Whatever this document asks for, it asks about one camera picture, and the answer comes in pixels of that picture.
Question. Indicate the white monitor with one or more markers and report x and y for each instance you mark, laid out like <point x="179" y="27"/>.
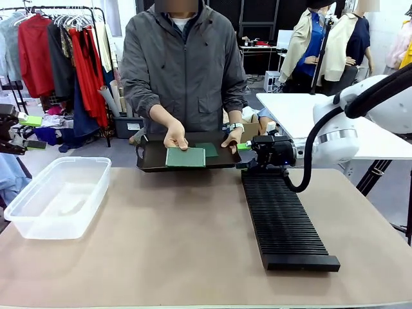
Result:
<point x="284" y="38"/>

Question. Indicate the cream garment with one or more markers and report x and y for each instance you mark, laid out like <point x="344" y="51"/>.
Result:
<point x="104" y="48"/>

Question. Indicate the mannequin with beige coat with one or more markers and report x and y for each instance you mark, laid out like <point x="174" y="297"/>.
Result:
<point x="305" y="42"/>

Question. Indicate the clear plastic box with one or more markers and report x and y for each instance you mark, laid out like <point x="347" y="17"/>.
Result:
<point x="58" y="199"/>

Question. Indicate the person's right hand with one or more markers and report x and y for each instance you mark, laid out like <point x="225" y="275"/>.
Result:
<point x="176" y="135"/>

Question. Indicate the grey storage bin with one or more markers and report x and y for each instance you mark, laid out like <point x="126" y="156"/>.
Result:
<point x="128" y="127"/>

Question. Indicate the cardboard box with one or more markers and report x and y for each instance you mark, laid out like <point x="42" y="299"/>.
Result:
<point x="251" y="130"/>

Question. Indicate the mannequin with navy top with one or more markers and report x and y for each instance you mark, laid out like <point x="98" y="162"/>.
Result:
<point x="360" y="38"/>

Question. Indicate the red shirt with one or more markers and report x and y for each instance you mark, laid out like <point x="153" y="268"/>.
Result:
<point x="35" y="58"/>

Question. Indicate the black tripod pole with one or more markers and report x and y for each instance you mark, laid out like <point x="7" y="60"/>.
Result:
<point x="322" y="54"/>

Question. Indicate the white computer case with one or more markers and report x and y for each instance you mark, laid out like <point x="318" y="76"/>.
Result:
<point x="272" y="80"/>

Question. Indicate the person's left forearm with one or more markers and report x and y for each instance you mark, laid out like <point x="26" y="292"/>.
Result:
<point x="236" y="117"/>

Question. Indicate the red dress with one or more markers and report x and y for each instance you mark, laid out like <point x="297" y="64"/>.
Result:
<point x="87" y="80"/>

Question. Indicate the light green PCB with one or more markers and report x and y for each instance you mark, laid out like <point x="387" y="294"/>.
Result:
<point x="186" y="159"/>

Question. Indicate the white table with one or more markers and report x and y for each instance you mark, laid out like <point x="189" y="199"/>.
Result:
<point x="289" y="109"/>

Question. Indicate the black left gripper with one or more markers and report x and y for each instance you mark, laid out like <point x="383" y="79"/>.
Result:
<point x="7" y="120"/>

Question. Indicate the person's left hand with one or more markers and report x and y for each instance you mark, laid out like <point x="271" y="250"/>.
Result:
<point x="234" y="139"/>

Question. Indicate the navy skirt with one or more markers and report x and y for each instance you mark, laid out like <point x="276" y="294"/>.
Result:
<point x="82" y="122"/>

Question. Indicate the yellow garment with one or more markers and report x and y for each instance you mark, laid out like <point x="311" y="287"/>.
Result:
<point x="407" y="56"/>

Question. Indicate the pink garment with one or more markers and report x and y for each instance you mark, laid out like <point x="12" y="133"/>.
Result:
<point x="397" y="42"/>

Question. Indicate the white background desk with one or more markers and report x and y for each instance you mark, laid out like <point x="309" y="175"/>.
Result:
<point x="257" y="48"/>

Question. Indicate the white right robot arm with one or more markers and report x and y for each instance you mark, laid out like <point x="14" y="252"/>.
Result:
<point x="341" y="141"/>

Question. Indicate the purple cloth pile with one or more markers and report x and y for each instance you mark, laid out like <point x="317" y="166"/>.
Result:
<point x="45" y="135"/>

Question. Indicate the black metal shelf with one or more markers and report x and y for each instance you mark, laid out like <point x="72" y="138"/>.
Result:
<point x="257" y="16"/>

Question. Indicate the person in grey jacket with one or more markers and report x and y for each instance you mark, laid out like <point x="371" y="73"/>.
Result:
<point x="183" y="80"/>

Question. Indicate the black metal clothes rack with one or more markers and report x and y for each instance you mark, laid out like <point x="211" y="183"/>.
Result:
<point x="98" y="9"/>

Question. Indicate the person's right forearm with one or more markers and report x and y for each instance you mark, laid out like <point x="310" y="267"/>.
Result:
<point x="157" y="112"/>

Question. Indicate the white wristband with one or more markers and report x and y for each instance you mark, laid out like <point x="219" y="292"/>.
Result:
<point x="237" y="126"/>

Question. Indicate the beige paper roll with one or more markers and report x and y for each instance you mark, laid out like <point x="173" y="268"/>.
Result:
<point x="117" y="95"/>
<point x="107" y="101"/>

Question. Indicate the light blue cloth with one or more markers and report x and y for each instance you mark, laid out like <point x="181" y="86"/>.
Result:
<point x="13" y="180"/>

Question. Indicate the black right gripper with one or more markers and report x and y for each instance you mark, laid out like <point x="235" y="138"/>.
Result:
<point x="273" y="151"/>

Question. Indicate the black slotted PCB rack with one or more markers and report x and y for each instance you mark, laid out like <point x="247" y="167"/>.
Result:
<point x="283" y="219"/>

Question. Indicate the black plastic tray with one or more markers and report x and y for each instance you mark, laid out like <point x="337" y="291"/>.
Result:
<point x="154" y="156"/>

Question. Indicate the dark green PCB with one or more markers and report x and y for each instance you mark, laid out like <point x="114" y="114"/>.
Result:
<point x="211" y="150"/>

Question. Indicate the dark grey garment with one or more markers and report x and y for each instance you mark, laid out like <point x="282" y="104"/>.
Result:
<point x="59" y="71"/>

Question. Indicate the pale grey-blue garment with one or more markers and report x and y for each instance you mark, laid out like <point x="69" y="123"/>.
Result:
<point x="9" y="48"/>

